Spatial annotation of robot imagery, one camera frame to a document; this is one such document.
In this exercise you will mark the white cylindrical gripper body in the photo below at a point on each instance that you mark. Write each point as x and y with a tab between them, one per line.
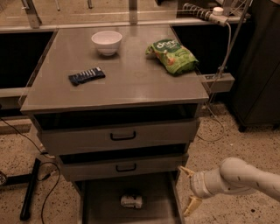
198	185

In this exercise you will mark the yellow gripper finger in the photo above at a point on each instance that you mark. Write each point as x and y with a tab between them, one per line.
189	173
193	203

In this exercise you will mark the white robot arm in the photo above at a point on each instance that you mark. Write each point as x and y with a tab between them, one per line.
233	176

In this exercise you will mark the grey middle drawer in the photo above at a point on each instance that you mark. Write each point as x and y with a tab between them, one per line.
123	167

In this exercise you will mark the grey drawer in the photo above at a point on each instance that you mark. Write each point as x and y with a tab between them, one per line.
101	200
118	137
123	167

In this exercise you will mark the grey drawer cabinet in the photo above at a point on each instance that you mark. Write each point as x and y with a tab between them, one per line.
135	90

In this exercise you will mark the grey bottom drawer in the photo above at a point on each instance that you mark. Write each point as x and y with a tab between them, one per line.
101	200

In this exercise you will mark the grey top drawer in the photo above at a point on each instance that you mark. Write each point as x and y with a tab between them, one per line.
118	137

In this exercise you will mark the dark side cabinet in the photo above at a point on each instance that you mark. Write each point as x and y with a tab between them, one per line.
255	97

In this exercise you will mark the green chip bag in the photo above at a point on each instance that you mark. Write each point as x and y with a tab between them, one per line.
176	58

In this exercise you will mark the dark blue snack bar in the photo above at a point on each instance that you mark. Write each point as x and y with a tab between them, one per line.
86	76

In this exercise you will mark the white ceramic bowl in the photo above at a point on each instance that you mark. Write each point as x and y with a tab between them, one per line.
107	42

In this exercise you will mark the black floor stand leg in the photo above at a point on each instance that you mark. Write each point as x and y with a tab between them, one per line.
31	180

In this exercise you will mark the white power strip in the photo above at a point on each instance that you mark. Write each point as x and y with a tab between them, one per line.
214	16

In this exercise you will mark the grey cable box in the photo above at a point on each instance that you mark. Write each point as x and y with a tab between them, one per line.
214	85

